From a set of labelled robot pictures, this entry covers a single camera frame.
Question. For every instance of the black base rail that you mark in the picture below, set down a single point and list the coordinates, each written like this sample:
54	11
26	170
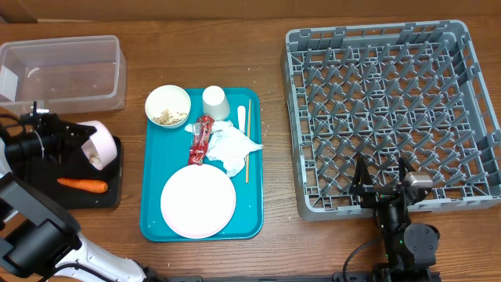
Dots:
336	277

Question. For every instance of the black plastic tray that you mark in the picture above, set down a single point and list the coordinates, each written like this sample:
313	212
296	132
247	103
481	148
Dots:
43	175

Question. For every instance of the white plastic spoon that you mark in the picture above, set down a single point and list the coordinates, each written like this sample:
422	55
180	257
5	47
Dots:
242	117

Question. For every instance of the grey dishwasher rack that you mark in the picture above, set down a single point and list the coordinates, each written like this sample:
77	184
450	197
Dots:
385	92

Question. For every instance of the white bowl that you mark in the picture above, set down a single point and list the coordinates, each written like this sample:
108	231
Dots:
170	97

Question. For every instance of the orange carrot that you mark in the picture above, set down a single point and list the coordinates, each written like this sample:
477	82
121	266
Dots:
89	185

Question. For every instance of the red snack wrapper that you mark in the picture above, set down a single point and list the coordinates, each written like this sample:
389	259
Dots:
201	129

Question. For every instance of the food scraps pile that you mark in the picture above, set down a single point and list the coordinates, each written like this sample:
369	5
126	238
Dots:
170	118

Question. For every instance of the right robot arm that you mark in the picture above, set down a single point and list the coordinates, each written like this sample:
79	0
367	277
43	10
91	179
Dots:
409	247

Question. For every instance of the pink bowl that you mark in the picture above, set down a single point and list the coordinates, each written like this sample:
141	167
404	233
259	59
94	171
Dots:
100	149

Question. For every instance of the white paper cup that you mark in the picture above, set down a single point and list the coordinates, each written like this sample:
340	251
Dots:
215	103

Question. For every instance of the pink round plate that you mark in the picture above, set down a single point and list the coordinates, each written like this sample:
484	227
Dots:
198	201

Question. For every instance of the clear plastic bin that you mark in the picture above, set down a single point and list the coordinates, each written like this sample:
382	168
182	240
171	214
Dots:
63	75

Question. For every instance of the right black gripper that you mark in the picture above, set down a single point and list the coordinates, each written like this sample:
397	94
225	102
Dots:
375	193

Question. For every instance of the crumpled white napkin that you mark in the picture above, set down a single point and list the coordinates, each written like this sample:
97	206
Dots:
229	146

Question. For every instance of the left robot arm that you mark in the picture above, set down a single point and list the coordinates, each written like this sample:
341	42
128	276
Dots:
49	241

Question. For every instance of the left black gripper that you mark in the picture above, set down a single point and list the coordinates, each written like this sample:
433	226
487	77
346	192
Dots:
62	131

